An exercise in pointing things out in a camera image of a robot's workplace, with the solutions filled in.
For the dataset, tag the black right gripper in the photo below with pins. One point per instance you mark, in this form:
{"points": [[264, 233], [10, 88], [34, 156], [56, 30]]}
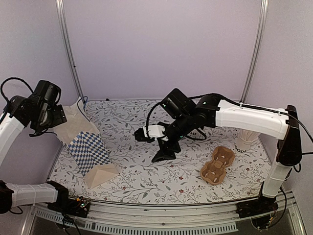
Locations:
{"points": [[164, 152]]}

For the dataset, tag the brown cardboard cup carrier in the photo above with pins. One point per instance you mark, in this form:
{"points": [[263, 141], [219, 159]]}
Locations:
{"points": [[214, 171]]}

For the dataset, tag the blue checkered paper bag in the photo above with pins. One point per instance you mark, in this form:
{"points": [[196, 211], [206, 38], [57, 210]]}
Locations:
{"points": [[83, 140]]}

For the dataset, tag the white paper cup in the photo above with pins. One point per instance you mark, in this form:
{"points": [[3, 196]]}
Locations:
{"points": [[194, 134]]}

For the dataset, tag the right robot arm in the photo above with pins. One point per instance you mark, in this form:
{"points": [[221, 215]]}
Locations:
{"points": [[215, 110]]}

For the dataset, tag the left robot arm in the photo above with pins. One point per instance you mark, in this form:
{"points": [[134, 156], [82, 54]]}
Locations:
{"points": [[40, 112]]}

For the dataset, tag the floral patterned table mat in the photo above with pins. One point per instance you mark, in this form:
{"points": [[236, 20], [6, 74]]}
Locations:
{"points": [[168, 182]]}

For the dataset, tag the white cup holding straws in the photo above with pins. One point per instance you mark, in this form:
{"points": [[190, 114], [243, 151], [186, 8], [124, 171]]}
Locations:
{"points": [[242, 146]]}

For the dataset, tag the white paper-wrapped straws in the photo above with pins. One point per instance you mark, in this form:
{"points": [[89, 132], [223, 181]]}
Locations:
{"points": [[248, 136]]}

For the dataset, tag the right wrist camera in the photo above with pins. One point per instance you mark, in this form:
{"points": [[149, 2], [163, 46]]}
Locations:
{"points": [[151, 134]]}

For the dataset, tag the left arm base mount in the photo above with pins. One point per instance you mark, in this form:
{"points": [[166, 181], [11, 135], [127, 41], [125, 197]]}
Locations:
{"points": [[78, 207]]}

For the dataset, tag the aluminium front rail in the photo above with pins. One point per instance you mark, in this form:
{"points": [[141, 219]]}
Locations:
{"points": [[108, 218]]}

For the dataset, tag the left aluminium frame post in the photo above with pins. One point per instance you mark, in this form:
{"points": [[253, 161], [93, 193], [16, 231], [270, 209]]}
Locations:
{"points": [[66, 40]]}

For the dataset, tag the aluminium frame post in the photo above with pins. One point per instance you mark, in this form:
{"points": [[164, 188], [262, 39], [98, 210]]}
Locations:
{"points": [[66, 40], [256, 49]]}

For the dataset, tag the right aluminium frame post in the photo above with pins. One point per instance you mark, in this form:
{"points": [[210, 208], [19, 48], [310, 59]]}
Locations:
{"points": [[256, 49]]}

